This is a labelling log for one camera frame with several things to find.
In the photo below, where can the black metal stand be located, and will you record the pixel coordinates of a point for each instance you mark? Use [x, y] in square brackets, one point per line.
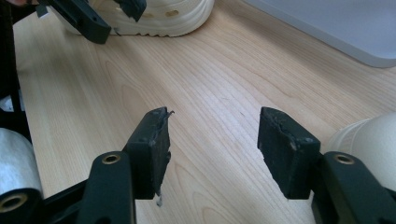
[6, 62]

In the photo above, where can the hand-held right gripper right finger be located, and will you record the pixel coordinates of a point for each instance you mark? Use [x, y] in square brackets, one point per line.
[286, 152]

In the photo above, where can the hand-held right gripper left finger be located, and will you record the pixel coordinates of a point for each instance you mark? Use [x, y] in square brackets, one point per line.
[149, 155]

